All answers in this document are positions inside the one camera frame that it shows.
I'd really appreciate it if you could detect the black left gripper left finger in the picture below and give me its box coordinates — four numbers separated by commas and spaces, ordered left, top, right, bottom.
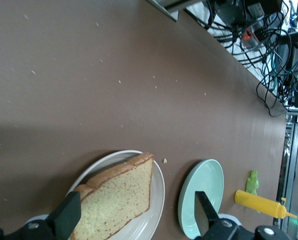
0, 191, 82, 240

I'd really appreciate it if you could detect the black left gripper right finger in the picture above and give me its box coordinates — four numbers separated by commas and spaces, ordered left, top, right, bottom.
195, 191, 289, 240

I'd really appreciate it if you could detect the yellow mustard squeeze bottle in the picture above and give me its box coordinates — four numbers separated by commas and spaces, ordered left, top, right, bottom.
234, 189, 298, 220

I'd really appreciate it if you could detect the green lettuce leaf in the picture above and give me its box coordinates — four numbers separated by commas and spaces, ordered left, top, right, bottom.
245, 170, 262, 214

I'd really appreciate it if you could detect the brown bread slice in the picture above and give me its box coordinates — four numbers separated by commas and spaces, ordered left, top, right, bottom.
70, 151, 155, 240

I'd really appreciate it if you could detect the mint green plate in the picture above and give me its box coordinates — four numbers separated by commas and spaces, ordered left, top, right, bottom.
178, 158, 225, 240

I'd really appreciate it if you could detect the beige plate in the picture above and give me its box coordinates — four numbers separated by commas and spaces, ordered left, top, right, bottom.
66, 149, 166, 240

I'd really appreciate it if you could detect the orange and grey plug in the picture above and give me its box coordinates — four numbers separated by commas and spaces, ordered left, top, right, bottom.
241, 26, 261, 48

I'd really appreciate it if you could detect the aluminium frame post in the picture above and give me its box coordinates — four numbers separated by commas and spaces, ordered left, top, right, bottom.
281, 109, 298, 226

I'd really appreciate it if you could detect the teal cable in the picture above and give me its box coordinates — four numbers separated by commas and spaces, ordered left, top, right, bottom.
271, 48, 298, 93

